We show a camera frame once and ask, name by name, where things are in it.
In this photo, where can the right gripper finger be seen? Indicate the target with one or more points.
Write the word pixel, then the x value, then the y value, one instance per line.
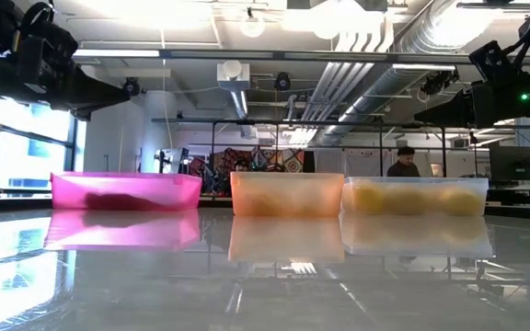
pixel 446 112

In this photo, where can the black monitor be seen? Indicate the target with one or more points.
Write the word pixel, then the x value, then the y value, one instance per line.
pixel 515 163

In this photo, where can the person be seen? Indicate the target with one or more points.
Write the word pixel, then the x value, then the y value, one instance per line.
pixel 404 164
pixel 241 165

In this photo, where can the clear plastic basket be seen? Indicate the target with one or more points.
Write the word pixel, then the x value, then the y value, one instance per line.
pixel 414 184

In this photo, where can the pink plastic basket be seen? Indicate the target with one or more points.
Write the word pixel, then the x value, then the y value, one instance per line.
pixel 124 184

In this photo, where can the white ceiling unit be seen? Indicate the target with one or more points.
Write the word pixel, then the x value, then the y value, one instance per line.
pixel 233 76

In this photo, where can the round white ceiling lamp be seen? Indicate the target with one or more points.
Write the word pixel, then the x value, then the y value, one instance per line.
pixel 252 26

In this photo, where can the colourful patterned tapestry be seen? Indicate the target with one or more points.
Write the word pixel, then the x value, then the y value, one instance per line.
pixel 274 160

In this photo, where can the white table mat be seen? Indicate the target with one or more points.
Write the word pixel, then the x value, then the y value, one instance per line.
pixel 265 285

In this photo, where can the black ceiling camera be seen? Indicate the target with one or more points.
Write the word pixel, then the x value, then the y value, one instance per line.
pixel 282 82
pixel 131 86

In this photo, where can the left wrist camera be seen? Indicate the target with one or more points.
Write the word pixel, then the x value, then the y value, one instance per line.
pixel 46 39

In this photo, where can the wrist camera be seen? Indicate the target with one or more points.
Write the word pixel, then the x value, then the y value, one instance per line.
pixel 492 60
pixel 46 39

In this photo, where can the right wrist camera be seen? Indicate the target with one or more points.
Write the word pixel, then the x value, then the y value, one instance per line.
pixel 492 60

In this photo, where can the black metal rack frame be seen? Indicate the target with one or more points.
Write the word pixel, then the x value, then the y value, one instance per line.
pixel 381 138

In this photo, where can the silver ventilation duct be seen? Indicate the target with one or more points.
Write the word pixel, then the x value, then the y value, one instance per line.
pixel 366 108

